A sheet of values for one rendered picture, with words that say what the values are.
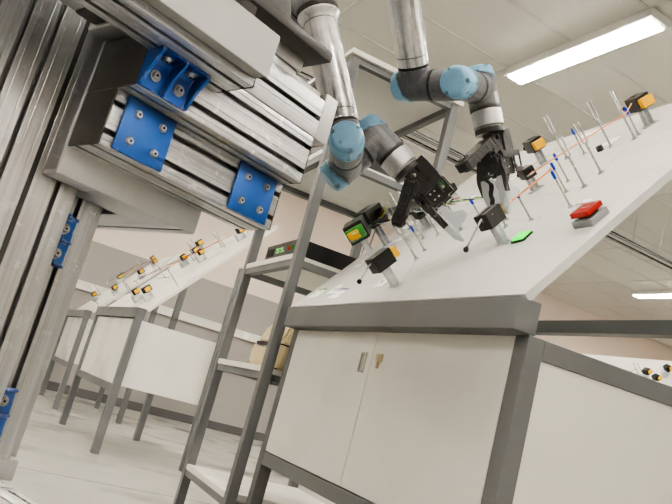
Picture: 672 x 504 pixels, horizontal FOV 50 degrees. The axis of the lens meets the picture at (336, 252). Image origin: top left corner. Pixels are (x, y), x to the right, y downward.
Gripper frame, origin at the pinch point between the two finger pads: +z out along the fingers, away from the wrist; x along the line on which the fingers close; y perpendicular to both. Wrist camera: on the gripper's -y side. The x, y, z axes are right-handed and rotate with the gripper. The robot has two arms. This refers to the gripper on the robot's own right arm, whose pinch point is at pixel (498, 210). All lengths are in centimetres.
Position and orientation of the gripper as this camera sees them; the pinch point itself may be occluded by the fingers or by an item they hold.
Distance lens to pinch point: 177.7
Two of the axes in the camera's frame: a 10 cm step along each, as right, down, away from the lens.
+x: -5.1, 1.5, 8.4
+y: 8.4, -1.1, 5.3
